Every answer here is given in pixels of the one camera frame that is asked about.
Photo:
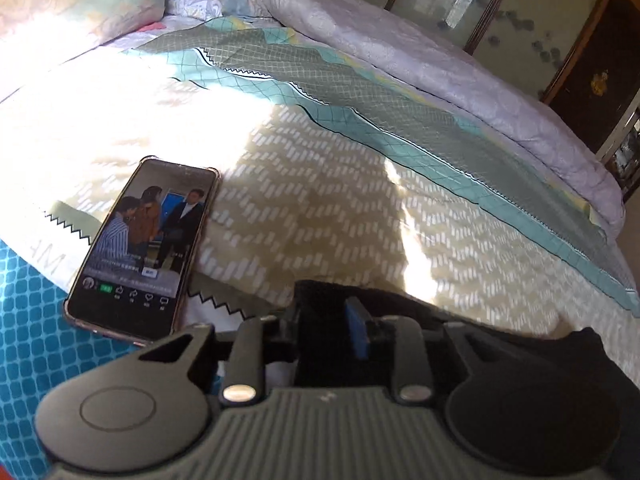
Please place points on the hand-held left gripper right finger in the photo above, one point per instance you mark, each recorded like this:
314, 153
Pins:
358, 332

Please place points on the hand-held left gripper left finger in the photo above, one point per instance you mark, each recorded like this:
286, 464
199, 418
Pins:
246, 355

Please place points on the black pants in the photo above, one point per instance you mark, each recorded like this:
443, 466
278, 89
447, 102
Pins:
322, 340

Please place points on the patterned teal bed sheet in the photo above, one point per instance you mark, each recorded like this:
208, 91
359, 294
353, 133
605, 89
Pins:
310, 200

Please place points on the smartphone in clear case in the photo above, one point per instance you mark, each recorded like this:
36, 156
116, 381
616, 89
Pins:
145, 247

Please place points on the lavender quilt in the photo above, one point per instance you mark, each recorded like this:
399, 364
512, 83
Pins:
430, 60

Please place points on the cluttered shelf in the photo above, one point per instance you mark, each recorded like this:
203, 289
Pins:
625, 155

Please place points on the wardrobe with frosted glass doors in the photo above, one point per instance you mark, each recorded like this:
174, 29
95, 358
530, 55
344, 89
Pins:
500, 5

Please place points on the dark wooden door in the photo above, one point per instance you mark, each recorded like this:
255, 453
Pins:
595, 65

